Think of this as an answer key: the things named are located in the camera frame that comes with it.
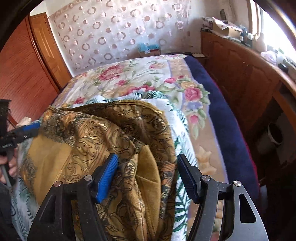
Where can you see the floral bed quilt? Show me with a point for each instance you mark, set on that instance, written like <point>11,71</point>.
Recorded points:
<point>165,82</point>

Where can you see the golden brown patterned garment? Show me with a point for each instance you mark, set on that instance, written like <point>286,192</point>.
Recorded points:
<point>122,156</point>

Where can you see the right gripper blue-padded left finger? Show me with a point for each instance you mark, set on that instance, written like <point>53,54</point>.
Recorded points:
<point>54,219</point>

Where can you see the left hand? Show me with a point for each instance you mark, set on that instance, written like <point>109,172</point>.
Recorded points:
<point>13,163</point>

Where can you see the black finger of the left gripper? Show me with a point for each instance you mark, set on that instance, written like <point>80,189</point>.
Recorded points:
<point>19,135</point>

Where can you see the window with wooden frame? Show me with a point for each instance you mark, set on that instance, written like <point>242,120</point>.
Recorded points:
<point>262,25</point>

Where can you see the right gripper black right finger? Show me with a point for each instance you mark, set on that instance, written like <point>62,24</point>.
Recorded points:
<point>240,220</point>

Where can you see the navy blue bed blanket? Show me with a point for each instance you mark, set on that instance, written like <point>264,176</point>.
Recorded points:
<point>238,162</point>

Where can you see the white circle-patterned curtain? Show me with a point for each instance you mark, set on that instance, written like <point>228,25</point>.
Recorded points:
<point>93,33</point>

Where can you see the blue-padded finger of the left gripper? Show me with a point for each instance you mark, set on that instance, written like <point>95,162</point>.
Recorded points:
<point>32,126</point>

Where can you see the long wooden side cabinet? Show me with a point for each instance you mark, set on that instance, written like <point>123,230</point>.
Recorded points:
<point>254,89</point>

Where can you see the red-brown wooden wardrobe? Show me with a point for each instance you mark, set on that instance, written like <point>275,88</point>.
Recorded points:
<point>33,72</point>

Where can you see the cardboard box on cabinet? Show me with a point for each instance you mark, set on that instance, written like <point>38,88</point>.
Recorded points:
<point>226,29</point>

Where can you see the box with blue items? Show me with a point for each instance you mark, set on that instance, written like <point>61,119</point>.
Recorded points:
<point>146,50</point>

